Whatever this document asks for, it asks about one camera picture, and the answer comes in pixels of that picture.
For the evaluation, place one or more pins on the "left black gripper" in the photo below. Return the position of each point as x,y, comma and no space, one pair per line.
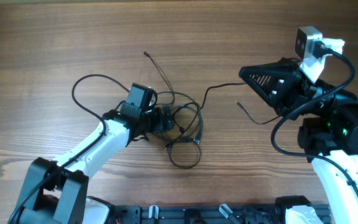
158,124

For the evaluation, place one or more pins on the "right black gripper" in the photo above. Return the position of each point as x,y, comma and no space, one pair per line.
286,77

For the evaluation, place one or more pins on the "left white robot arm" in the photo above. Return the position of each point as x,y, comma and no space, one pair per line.
56,191

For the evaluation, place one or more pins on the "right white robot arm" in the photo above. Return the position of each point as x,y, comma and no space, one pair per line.
328,138

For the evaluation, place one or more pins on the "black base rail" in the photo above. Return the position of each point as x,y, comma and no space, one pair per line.
264,213

